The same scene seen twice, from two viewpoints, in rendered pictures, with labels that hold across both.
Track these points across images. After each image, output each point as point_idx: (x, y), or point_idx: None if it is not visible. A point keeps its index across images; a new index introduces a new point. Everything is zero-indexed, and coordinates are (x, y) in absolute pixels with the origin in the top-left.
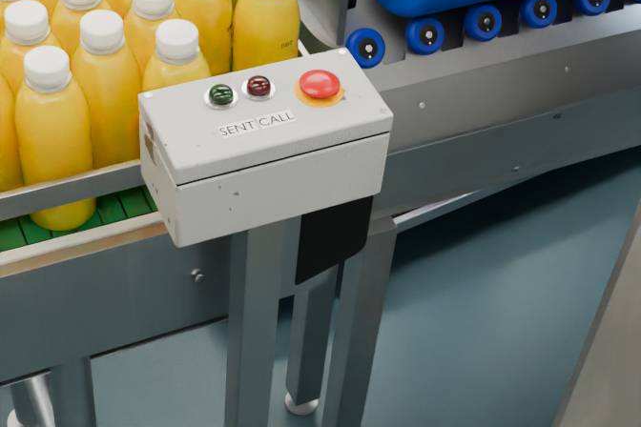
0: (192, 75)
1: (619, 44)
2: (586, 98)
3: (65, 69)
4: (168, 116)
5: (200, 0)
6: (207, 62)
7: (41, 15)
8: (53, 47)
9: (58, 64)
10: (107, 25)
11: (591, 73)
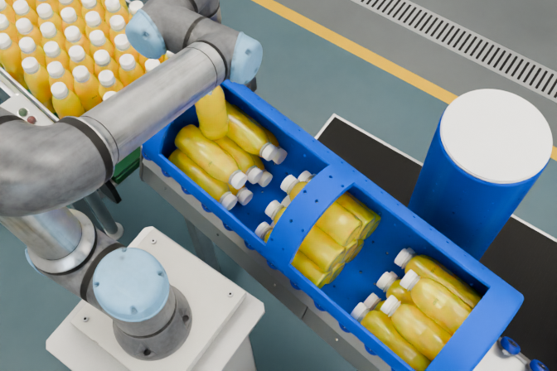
0: (55, 103)
1: (240, 249)
2: (225, 252)
3: (27, 69)
4: (9, 103)
5: (99, 88)
6: (69, 103)
7: (50, 50)
8: (35, 61)
9: (26, 66)
10: (53, 69)
11: (227, 247)
